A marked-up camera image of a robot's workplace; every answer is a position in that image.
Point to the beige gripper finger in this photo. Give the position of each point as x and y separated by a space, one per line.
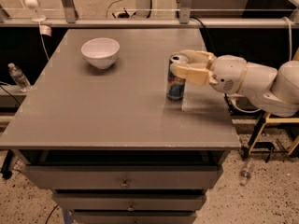
199 58
199 76

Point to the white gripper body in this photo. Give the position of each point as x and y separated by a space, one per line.
228 73

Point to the red bull can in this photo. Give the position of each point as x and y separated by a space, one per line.
175 85

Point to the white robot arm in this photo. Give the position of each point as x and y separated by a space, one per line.
275 91

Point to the yellow black stand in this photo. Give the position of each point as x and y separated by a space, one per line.
263 142

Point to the white bowl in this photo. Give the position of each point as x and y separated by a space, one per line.
101 52

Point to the plastic bottle on floor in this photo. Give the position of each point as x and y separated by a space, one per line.
245 172

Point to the grey drawer cabinet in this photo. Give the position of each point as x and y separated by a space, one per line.
109 144

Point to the plastic water bottle on ledge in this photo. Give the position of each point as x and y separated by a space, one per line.
19 77

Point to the white webcam on stand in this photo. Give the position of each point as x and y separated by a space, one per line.
34 5

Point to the metal frame rail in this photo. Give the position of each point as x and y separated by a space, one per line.
151 13

